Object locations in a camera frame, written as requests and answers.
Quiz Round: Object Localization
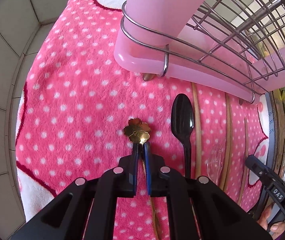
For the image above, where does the pink polka dot cloth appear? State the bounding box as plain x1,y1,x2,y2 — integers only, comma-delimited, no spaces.
15,0,270,240

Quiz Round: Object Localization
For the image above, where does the gold flower spoon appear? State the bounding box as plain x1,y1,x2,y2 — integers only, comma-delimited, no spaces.
123,118,162,239

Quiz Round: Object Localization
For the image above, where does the clear plastic spoon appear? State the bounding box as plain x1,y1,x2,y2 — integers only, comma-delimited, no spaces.
206,142,224,185

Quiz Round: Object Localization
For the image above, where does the black plastic spoon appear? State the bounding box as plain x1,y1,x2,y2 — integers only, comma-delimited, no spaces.
171,93,194,178

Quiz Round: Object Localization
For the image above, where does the right hand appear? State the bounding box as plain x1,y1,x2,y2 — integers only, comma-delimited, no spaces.
256,203,285,234

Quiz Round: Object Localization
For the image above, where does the brown wooden chopstick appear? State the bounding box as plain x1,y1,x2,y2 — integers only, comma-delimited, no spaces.
219,94,232,191
237,118,249,206

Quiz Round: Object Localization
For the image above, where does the light wooden chopstick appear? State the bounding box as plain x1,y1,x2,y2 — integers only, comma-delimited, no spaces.
191,83,202,178

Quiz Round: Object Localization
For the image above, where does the pink utensil holder tray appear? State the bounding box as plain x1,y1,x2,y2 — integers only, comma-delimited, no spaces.
113,0,285,105

